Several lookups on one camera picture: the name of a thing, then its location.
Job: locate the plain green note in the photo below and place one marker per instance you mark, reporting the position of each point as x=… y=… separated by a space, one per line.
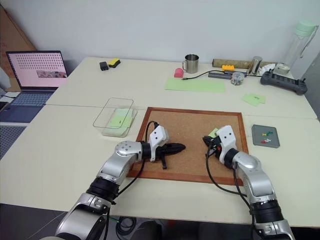
x=263 y=99

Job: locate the small green sticky note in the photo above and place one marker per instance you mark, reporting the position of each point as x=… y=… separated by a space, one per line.
x=213 y=132

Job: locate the long green paper sheet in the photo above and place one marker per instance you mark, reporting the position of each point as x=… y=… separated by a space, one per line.
x=195 y=85

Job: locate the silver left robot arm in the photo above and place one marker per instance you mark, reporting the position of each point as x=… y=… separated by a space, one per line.
x=113 y=170

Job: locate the black flat hub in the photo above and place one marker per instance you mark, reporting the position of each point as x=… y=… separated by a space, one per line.
x=220 y=74

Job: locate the green note with mark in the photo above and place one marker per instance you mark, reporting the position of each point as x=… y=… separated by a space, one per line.
x=251 y=99

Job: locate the white crumpled cloth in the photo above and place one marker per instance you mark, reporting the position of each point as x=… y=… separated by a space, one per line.
x=267 y=68

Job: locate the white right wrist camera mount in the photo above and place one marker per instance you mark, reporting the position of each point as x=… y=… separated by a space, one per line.
x=226 y=138

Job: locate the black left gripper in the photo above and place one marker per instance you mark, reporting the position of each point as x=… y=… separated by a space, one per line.
x=163 y=151

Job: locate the perforated grey metal panel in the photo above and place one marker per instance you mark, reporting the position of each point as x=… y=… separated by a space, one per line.
x=10 y=140

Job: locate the black power adapter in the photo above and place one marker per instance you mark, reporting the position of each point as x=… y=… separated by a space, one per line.
x=104 y=66

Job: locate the brown cardboard sheet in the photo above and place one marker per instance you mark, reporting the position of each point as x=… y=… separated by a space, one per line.
x=12 y=37

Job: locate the clear plastic box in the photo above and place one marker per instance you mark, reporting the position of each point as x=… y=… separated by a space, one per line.
x=110 y=117

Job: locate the grey flat tray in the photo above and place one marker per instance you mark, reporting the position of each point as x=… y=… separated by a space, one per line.
x=260 y=138

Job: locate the clear bottle green lid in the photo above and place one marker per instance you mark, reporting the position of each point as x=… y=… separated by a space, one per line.
x=298 y=47

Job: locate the dark grey remote controller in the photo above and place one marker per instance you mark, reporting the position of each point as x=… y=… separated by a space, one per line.
x=282 y=81

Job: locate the white pushpin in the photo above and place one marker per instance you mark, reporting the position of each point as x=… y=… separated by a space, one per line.
x=268 y=139

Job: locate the grey cabinet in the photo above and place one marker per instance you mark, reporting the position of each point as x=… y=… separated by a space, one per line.
x=308 y=80

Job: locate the long wooden bar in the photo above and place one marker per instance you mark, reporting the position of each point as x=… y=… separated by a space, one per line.
x=240 y=63

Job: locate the yellow toy brick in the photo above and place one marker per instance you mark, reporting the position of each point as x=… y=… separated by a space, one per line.
x=228 y=67

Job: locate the yellow black eraser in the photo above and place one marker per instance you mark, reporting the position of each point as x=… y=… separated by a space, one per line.
x=114 y=63

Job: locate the open laptop pink screen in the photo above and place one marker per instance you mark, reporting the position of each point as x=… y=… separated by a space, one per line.
x=37 y=67

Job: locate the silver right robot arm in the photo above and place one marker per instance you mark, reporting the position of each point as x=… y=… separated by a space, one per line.
x=257 y=180

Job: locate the green notes stack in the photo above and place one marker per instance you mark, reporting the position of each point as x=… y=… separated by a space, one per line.
x=120 y=120

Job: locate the clear jar of pushpins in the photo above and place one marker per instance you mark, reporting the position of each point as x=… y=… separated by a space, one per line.
x=237 y=78

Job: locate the wood framed cork board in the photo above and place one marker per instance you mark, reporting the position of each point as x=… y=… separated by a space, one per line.
x=192 y=125

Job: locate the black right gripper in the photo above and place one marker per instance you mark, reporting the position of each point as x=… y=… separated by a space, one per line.
x=215 y=147

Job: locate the pink round object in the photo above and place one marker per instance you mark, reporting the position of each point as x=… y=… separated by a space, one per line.
x=178 y=73

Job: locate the steel cylinder cup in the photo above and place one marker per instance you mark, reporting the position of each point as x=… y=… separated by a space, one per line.
x=255 y=65

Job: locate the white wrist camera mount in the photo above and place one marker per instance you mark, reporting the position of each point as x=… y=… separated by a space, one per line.
x=158 y=136
x=226 y=138

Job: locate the red pushpin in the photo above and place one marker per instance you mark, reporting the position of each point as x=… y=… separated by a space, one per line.
x=263 y=142

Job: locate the green pushpin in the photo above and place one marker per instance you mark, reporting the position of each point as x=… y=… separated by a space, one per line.
x=269 y=132

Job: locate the stainless steel mug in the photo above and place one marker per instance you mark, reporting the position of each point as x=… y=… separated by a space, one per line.
x=192 y=64

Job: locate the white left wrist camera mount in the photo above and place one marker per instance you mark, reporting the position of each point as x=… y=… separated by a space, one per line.
x=158 y=136

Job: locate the small clear container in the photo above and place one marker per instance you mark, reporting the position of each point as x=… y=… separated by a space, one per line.
x=282 y=68

